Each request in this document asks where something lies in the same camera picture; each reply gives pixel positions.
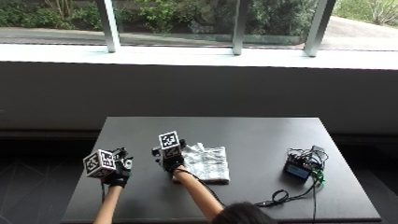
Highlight white marker cube, glove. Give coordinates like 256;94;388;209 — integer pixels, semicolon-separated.
83;148;119;179
159;130;183;160

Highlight person's left hand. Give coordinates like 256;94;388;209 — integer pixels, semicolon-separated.
100;147;135;189

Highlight white marker cube, right glove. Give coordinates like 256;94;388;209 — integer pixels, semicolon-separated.
159;130;183;160

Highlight tangle of black wires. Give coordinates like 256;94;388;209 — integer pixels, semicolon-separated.
287;145;330;167

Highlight black cable with loop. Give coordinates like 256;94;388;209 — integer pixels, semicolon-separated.
255;177;322;208

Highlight thin straight black cable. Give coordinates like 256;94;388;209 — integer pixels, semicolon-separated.
312;181;318;224

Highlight grey window post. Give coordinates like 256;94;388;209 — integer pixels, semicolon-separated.
231;0;253;57
302;0;338;59
95;0;123;54

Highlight white checked folded cloth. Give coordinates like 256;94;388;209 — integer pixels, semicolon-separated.
180;142;232;185

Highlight green bushes outside window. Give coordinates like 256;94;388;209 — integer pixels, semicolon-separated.
0;0;398;35

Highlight black electronics box, blue label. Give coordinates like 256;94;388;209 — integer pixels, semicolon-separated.
283;154;316;184

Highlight person's right hand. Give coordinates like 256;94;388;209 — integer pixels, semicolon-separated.
151;138;188;174

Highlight white marker cube, left glove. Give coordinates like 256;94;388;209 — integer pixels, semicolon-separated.
83;148;119;179

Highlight black right glove cable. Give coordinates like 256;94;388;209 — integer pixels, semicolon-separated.
177;167;228;209

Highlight white window sill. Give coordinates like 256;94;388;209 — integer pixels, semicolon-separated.
0;42;398;71

